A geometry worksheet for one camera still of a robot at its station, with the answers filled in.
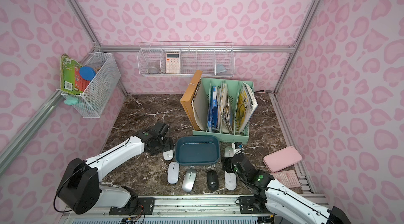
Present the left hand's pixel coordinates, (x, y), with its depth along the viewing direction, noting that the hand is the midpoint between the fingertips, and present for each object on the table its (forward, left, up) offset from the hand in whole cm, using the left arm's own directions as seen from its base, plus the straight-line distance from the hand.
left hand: (167, 144), depth 87 cm
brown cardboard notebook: (+15, -16, +20) cm, 29 cm away
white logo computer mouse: (-18, -33, -4) cm, 38 cm away
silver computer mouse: (-3, -34, -4) cm, 34 cm away
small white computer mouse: (-4, 0, -5) cm, 6 cm away
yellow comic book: (+15, -43, +16) cm, 48 cm away
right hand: (-7, -32, -1) cm, 33 cm away
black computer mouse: (-17, -25, -5) cm, 30 cm away
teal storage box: (-1, -16, -6) cm, 17 cm away
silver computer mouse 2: (-17, -13, -5) cm, 22 cm away
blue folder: (+14, -25, +9) cm, 30 cm away
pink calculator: (+41, -1, +24) cm, 48 cm away
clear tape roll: (+40, +12, +20) cm, 46 cm away
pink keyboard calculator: (-17, -63, -5) cm, 66 cm away
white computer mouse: (-14, -4, -5) cm, 15 cm away
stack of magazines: (+11, -31, +15) cm, 37 cm away
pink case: (-7, -63, -5) cm, 63 cm away
